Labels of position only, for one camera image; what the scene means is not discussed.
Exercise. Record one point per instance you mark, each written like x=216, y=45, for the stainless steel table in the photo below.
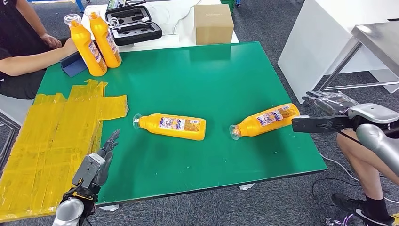
x=382, y=42

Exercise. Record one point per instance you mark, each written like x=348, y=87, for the white seat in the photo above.
x=12, y=109

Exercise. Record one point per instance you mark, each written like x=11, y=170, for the black foam-lined case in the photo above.
x=137, y=36

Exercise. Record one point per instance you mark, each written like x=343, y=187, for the dark sneaker pink laces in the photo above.
x=338, y=222

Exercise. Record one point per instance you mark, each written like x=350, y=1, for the white table foot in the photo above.
x=109, y=207
x=247, y=186

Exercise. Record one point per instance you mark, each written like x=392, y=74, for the small white plug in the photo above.
x=145, y=19

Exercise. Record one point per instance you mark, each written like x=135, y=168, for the black device green label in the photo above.
x=116, y=4

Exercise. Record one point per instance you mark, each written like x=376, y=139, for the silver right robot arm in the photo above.
x=374, y=140

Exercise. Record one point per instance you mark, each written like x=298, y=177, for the person's right forearm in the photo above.
x=31, y=64

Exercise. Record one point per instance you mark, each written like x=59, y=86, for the black sneaker white logo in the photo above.
x=349, y=204

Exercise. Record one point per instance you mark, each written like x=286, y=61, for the person's left forearm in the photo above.
x=29, y=18

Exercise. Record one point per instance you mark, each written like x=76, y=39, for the person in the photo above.
x=364, y=162
x=15, y=34

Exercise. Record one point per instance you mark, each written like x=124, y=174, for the yellow taped cardboard sheet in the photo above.
x=37, y=149

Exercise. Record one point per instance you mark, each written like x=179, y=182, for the blue tablet case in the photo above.
x=73, y=67

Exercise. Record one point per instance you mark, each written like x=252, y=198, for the person's right hand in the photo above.
x=70, y=48

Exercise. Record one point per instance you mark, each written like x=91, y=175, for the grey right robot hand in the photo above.
x=333, y=103

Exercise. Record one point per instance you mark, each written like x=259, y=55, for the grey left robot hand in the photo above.
x=107, y=168

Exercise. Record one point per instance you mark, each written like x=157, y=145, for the white desk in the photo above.
x=311, y=46

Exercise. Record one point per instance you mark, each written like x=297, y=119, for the person's left hand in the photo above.
x=51, y=41

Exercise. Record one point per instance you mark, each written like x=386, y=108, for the brown cardboard box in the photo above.
x=214, y=26

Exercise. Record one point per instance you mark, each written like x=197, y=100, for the yellow patterned object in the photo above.
x=395, y=220

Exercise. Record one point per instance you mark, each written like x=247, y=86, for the green plastic crate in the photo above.
x=227, y=3

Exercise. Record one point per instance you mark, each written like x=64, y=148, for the orange plastic detergent bottle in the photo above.
x=249, y=126
x=84, y=53
x=149, y=124
x=101, y=37

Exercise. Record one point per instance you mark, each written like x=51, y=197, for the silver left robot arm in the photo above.
x=67, y=212

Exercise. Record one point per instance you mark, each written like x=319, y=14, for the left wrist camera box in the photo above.
x=87, y=170

